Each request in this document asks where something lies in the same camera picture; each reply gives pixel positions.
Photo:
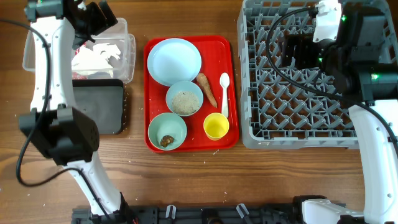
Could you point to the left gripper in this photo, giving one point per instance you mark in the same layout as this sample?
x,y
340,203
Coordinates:
x,y
102,23

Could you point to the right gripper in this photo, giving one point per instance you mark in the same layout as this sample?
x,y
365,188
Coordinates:
x,y
303,44

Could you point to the white paper napkin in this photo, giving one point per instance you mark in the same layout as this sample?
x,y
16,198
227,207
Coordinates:
x,y
87,62

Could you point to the yellow plastic cup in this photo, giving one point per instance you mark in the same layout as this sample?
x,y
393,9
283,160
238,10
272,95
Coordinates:
x,y
216,126

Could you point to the small light blue bowl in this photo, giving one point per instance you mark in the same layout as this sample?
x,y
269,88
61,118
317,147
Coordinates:
x,y
183,86

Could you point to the white rice grains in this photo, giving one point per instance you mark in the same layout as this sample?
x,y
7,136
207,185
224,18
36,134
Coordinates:
x,y
185,103

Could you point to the light green bowl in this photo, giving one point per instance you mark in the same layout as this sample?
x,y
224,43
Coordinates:
x,y
167,124

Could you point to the brown food lump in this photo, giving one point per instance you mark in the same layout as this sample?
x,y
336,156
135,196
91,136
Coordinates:
x,y
166,140

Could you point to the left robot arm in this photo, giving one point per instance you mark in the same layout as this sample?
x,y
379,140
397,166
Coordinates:
x,y
54,125

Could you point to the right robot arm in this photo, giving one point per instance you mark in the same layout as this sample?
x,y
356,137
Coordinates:
x,y
347,44

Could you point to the clear plastic waste bin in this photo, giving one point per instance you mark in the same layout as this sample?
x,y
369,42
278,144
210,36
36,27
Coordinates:
x,y
123,69

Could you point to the grey dishwasher rack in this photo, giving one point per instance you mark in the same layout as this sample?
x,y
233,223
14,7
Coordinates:
x,y
284,107

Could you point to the white plastic spoon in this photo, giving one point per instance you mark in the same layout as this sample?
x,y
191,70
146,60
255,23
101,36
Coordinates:
x,y
224,82

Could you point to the black plastic tray bin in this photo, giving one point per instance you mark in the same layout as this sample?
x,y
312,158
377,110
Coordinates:
x,y
103,101

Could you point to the large light blue plate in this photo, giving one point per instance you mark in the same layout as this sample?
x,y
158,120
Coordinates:
x,y
174,60

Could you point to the brown carrot piece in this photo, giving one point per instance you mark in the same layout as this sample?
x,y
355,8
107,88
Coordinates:
x,y
205,86

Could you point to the red serving tray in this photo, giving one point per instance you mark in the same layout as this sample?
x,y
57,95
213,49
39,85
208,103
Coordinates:
x,y
216,58

